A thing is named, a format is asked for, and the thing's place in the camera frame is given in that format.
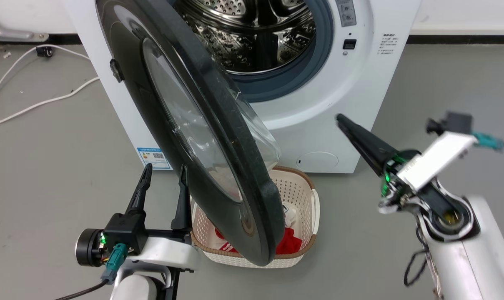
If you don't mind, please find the green-lit right gripper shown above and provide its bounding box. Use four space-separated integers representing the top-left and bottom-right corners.
336 113 420 214

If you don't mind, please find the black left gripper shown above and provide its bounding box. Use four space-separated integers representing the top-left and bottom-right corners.
75 163 194 268

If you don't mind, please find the black round washer door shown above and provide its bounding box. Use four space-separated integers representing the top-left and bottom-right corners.
95 0 286 267

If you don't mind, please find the white front-load washing machine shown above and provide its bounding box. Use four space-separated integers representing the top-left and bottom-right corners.
64 0 421 174

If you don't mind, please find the blue-grey door gasket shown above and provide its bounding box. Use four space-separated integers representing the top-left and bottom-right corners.
231 0 335 104

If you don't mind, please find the blue energy label sticker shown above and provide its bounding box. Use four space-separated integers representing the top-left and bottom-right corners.
136 147 172 170

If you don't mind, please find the round white filter cover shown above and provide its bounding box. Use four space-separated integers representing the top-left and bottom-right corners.
297 151 339 172

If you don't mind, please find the cream perforated laundry basket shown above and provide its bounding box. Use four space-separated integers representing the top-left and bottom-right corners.
191 166 320 268

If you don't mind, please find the white cloth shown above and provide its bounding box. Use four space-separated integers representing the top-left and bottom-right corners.
282 202 298 228

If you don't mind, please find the red cloth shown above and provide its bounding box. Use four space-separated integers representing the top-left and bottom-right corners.
214 227 302 255

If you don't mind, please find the grey washer button panel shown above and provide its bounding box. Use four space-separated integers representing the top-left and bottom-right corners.
335 0 357 28

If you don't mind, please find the stainless steel washer drum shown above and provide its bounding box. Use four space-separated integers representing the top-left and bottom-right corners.
173 0 317 75

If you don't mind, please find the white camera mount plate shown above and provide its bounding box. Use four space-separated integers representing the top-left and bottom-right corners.
397 131 479 192

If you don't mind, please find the teal left camera connector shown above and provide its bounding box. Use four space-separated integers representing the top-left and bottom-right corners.
101 244 130 284

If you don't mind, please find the teal camera connector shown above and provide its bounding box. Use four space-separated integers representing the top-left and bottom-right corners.
472 132 504 164
101 244 130 284

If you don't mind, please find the teal right camera connector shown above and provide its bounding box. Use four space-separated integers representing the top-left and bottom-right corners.
472 132 504 164

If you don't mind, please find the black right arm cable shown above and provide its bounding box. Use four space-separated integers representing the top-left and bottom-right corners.
403 225 432 288

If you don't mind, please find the black left camera cable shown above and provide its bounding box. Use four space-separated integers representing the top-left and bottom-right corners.
54 278 110 300

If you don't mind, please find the white floor cable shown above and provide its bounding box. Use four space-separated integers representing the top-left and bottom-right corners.
0 76 100 129
0 44 92 111

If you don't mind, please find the grey metal bracket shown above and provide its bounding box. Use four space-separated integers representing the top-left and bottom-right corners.
0 17 50 43

